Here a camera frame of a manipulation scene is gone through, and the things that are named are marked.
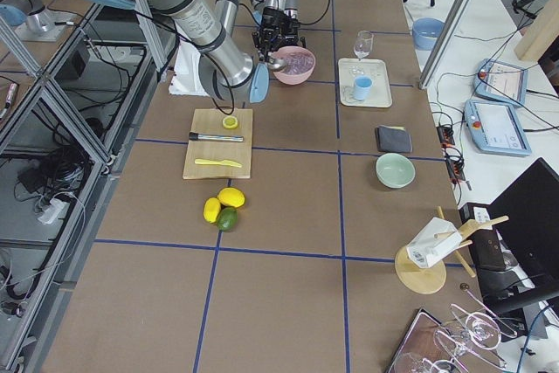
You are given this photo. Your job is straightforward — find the grey yellow sponge cloth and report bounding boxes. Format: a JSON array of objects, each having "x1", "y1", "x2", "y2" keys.
[{"x1": 375, "y1": 126, "x2": 412, "y2": 153}]

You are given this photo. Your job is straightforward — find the clear ice cubes pile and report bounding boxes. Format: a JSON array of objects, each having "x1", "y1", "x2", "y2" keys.
[{"x1": 283, "y1": 52, "x2": 314, "y2": 74}]

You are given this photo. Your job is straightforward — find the blue cup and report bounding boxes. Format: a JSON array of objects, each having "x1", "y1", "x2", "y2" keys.
[{"x1": 352, "y1": 75, "x2": 373, "y2": 101}]

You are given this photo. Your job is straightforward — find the white carton on stand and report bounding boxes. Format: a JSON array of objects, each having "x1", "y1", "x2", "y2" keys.
[{"x1": 405, "y1": 218, "x2": 462, "y2": 269}]

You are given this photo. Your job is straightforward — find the wooden cutting board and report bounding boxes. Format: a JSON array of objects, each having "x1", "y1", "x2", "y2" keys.
[{"x1": 183, "y1": 109, "x2": 253, "y2": 180}]

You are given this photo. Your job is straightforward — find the teach pendant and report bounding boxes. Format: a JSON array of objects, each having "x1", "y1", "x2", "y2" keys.
[
  {"x1": 473, "y1": 59, "x2": 528, "y2": 107},
  {"x1": 464, "y1": 100, "x2": 532, "y2": 157}
]

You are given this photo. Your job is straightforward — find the steel muddler black cap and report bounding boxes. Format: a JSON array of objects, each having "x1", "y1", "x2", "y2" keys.
[{"x1": 189, "y1": 132, "x2": 245, "y2": 142}]

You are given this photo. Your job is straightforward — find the green bowl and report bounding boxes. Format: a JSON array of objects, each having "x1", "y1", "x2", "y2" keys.
[{"x1": 376, "y1": 153, "x2": 416, "y2": 189}]

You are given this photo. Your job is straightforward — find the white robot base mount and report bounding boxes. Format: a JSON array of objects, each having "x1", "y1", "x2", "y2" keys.
[{"x1": 169, "y1": 41, "x2": 209, "y2": 97}]

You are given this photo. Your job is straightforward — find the yellow plastic knife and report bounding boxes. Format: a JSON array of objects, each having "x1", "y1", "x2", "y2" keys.
[{"x1": 194, "y1": 158, "x2": 243, "y2": 169}]

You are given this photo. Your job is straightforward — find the white power strip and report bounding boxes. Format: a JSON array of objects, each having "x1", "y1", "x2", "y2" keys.
[{"x1": 38, "y1": 197, "x2": 66, "y2": 224}]

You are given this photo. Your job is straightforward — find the cream bear tray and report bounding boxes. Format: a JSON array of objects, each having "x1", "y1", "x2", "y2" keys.
[{"x1": 338, "y1": 59, "x2": 392, "y2": 108}]

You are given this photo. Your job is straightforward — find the wooden cup tree stand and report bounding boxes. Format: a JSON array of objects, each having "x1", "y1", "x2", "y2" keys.
[{"x1": 395, "y1": 206, "x2": 509, "y2": 294}]

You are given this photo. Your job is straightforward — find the black monitor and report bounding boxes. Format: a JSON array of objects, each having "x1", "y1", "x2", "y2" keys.
[{"x1": 458, "y1": 156, "x2": 559, "y2": 317}]

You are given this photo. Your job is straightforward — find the aluminium frame post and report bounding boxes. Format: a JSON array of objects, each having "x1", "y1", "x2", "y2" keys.
[{"x1": 418, "y1": 0, "x2": 472, "y2": 90}]

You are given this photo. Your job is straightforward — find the pink bowl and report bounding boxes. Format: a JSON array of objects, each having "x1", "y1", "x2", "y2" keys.
[{"x1": 272, "y1": 45, "x2": 316, "y2": 85}]

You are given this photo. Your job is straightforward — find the blue bowl on side table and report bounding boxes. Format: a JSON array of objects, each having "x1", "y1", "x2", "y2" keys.
[{"x1": 411, "y1": 17, "x2": 445, "y2": 51}]

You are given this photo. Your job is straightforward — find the stainless steel ice scoop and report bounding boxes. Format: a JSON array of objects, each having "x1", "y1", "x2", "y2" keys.
[{"x1": 266, "y1": 52, "x2": 288, "y2": 73}]

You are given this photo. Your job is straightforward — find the hanging wine glasses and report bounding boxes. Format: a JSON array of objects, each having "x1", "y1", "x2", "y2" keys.
[{"x1": 392, "y1": 300, "x2": 521, "y2": 373}]

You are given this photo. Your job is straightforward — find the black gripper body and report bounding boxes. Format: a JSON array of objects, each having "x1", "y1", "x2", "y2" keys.
[
  {"x1": 258, "y1": 7, "x2": 287, "y2": 48},
  {"x1": 279, "y1": 18, "x2": 300, "y2": 46}
]

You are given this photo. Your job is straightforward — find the green lime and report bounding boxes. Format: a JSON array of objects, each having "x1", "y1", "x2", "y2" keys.
[{"x1": 216, "y1": 207, "x2": 238, "y2": 231}]

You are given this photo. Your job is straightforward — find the far teach pendant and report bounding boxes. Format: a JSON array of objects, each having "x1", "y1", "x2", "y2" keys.
[{"x1": 473, "y1": 59, "x2": 528, "y2": 107}]

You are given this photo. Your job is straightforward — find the whole yellow lemon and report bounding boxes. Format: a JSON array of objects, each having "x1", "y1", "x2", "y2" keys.
[{"x1": 217, "y1": 187, "x2": 245, "y2": 208}]

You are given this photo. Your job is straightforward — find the lemon half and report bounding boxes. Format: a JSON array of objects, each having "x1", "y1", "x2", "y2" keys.
[{"x1": 222, "y1": 115, "x2": 239, "y2": 130}]

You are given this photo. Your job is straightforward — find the near teach pendant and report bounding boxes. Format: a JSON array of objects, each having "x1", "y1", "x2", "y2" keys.
[{"x1": 464, "y1": 100, "x2": 532, "y2": 157}]

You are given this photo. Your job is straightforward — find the clear wine glass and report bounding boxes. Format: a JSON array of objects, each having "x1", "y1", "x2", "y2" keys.
[{"x1": 353, "y1": 31, "x2": 374, "y2": 60}]

